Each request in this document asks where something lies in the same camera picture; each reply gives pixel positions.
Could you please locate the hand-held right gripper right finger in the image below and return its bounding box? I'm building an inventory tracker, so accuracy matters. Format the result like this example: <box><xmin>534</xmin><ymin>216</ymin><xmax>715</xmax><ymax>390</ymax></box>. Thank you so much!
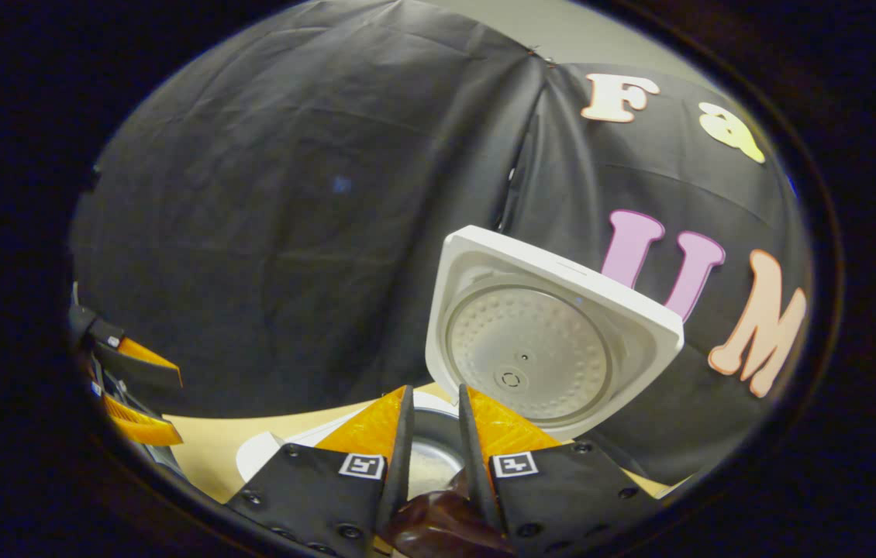
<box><xmin>457</xmin><ymin>384</ymin><xmax>664</xmax><ymax>555</ymax></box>

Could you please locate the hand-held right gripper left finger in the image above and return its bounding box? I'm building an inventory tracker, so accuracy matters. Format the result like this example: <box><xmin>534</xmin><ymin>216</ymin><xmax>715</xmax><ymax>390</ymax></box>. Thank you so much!
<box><xmin>225</xmin><ymin>385</ymin><xmax>416</xmax><ymax>557</ymax></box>

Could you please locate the brown wooden spoon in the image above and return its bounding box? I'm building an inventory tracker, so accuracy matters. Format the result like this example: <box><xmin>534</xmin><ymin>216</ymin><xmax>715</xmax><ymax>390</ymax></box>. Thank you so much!
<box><xmin>388</xmin><ymin>474</ymin><xmax>516</xmax><ymax>558</ymax></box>

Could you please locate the white rice cooker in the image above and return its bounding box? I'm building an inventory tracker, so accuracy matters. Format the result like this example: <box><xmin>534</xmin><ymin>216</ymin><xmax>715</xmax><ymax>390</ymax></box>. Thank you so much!
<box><xmin>235</xmin><ymin>225</ymin><xmax>685</xmax><ymax>505</ymax></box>

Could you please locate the black backdrop cloth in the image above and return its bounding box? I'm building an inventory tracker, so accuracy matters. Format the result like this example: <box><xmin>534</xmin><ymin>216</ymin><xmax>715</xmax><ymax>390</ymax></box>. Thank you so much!
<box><xmin>70</xmin><ymin>0</ymin><xmax>815</xmax><ymax>485</ymax></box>

